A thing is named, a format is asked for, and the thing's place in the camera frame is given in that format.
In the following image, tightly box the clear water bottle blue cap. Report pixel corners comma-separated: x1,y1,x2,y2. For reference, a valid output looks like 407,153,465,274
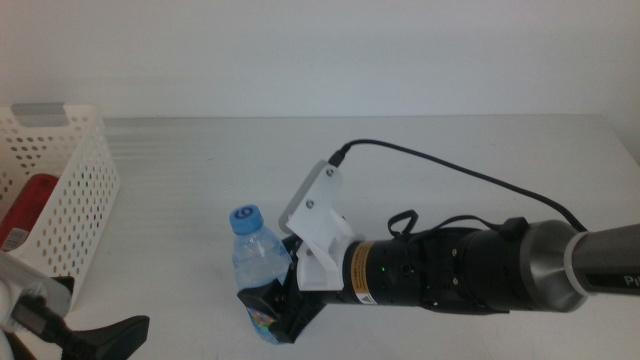
228,203,296,346

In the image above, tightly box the red soda can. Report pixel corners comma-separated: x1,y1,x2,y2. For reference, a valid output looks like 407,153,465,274
0,173,60,252

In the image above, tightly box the white perforated plastic basket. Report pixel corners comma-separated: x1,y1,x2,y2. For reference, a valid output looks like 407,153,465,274
0,103,122,314

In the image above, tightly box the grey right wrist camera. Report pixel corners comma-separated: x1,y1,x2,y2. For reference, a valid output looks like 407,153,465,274
277,159,331,236

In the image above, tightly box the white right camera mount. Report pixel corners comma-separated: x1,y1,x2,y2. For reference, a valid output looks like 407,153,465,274
277,159,357,292

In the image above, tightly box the thin black right gripper wire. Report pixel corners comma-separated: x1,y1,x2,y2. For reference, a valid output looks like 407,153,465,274
387,209,501,241

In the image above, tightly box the black right camera cable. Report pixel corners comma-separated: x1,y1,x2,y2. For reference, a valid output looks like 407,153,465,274
327,138,590,234

